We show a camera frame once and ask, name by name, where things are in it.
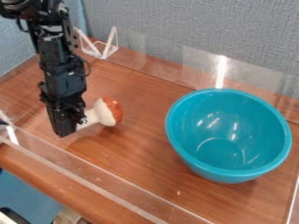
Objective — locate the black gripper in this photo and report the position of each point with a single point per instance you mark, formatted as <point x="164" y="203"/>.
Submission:
<point x="61" y="89"/>

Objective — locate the white brown plush mushroom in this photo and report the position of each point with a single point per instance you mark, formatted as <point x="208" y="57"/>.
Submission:
<point x="105" y="113"/>

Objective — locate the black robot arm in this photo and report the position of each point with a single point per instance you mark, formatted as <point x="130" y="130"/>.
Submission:
<point x="45" y="20"/>

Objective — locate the blue plastic bowl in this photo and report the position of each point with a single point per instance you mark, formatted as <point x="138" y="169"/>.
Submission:
<point x="226" y="134"/>

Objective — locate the clear acrylic left barrier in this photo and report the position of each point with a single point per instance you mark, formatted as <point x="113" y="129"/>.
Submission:
<point x="14" y="73"/>

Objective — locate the clear acrylic barrier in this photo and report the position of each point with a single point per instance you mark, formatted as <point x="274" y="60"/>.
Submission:
<point x="82" y="186"/>
<point x="14" y="73"/>
<point x="197" y="69"/>

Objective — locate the clear acrylic front barrier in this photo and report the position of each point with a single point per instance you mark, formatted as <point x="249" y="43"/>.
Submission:
<point x="82" y="186"/>

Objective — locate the clear acrylic back barrier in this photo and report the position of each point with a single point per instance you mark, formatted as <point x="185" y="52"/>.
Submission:
<point x="197" y="69"/>

